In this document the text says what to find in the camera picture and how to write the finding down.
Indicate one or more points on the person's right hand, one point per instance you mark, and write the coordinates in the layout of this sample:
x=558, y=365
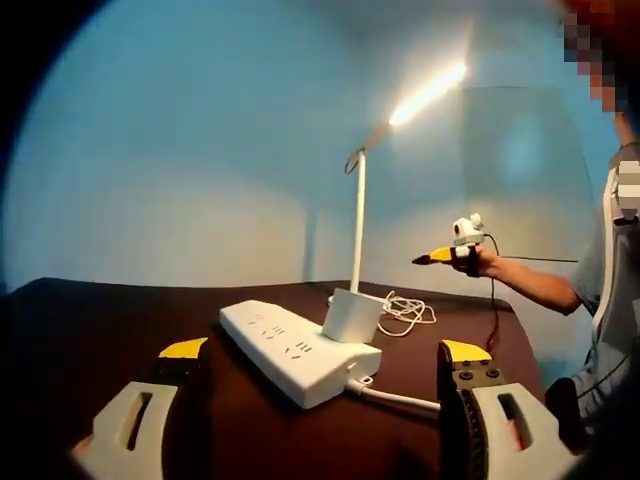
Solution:
x=482, y=262

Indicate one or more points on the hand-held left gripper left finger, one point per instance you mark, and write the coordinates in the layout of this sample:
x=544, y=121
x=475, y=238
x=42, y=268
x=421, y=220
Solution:
x=107, y=425

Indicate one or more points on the beige wall board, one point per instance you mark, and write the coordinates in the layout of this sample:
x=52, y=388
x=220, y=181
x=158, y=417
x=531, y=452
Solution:
x=525, y=150

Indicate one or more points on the white desk lamp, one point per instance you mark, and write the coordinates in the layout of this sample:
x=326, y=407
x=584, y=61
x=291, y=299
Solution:
x=359, y=225

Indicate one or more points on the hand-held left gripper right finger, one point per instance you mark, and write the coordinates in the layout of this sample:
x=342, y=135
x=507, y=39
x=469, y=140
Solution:
x=542, y=425

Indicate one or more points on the white desk lamp plug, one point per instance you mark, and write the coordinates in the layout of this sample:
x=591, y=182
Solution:
x=352, y=315

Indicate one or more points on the white grey chest device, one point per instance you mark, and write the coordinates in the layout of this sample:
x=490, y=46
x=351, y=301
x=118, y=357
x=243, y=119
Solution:
x=629, y=210

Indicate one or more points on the black table cloth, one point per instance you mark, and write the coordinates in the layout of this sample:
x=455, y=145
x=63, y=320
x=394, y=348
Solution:
x=125, y=320

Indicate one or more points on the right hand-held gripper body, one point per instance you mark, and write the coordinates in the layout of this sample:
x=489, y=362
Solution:
x=467, y=231

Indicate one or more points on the white power strip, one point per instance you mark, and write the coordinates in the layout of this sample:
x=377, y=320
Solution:
x=270, y=350

